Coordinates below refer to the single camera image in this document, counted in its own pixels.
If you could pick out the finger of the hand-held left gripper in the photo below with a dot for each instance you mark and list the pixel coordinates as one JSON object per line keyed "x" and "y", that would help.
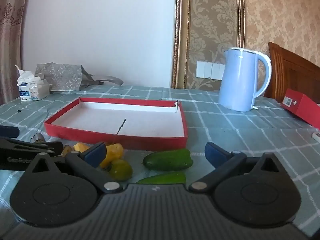
{"x": 37, "y": 146}
{"x": 8, "y": 131}

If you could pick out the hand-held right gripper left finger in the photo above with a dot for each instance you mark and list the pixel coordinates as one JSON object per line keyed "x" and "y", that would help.
{"x": 96, "y": 155}

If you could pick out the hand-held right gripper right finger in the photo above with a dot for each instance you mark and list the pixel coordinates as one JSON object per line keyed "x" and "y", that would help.
{"x": 215, "y": 155}

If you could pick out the dark sugarcane piece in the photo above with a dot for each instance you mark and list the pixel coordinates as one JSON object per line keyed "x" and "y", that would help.
{"x": 37, "y": 138}

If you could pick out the pale yellow jackfruit piece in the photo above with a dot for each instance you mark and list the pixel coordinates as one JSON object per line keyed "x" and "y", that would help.
{"x": 113, "y": 153}

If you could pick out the orange-yellow jackfruit piece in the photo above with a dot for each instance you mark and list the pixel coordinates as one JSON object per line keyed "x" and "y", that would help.
{"x": 80, "y": 147}

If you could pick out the brown longan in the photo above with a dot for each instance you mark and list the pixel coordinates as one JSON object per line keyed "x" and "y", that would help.
{"x": 67, "y": 150}

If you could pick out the green tomato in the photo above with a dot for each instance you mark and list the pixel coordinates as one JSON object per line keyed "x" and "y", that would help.
{"x": 121, "y": 170}

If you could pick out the red shallow cardboard box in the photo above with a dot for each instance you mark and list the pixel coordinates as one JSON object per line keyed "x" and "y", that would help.
{"x": 105, "y": 120}

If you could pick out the bitten green cucumber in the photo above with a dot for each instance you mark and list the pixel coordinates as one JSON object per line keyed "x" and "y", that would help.
{"x": 167, "y": 160}

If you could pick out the whole green cucumber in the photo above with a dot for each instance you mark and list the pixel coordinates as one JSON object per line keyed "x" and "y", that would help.
{"x": 165, "y": 178}

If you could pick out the black twig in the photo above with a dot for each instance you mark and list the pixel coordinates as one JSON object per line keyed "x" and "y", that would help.
{"x": 122, "y": 126}

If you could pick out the green checked tablecloth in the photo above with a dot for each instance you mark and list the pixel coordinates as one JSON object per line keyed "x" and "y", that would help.
{"x": 250, "y": 135}

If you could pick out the white tissue pack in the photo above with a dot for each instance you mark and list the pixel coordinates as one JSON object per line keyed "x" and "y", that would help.
{"x": 32, "y": 90}

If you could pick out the grey patterned gift bag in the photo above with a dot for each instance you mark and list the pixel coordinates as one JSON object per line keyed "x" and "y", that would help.
{"x": 60, "y": 77}

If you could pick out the light blue electric kettle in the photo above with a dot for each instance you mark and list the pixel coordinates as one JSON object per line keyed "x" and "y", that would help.
{"x": 237, "y": 80}

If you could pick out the brown patterned curtain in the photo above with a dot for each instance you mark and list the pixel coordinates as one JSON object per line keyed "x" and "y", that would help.
{"x": 12, "y": 42}

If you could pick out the red rectangular box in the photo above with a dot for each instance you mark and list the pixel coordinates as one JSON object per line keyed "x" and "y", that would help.
{"x": 305, "y": 107}

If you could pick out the small white object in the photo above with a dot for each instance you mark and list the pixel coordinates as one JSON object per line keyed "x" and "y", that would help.
{"x": 317, "y": 135}

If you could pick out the brown wooden chair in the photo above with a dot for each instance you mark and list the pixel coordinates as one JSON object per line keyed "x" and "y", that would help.
{"x": 290, "y": 75}

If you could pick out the gold framed wallpaper panel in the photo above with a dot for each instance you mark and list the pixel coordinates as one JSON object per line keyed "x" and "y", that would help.
{"x": 212, "y": 30}

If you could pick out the white wall switch panel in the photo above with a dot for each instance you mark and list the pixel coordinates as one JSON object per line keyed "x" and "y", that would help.
{"x": 210, "y": 70}

